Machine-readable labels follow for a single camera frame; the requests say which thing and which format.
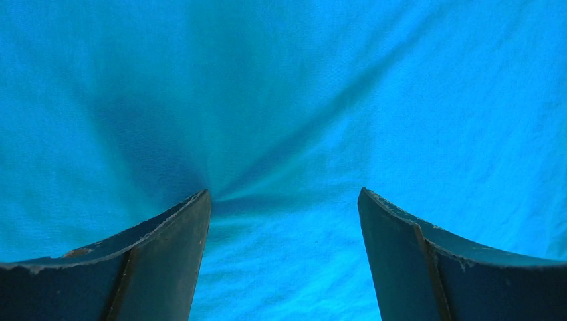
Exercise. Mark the bright blue t shirt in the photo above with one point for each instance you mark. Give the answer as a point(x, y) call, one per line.
point(113, 111)

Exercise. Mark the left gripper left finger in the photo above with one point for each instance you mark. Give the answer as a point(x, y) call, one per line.
point(146, 272)

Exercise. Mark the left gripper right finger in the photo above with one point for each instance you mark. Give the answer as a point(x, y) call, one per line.
point(423, 272)

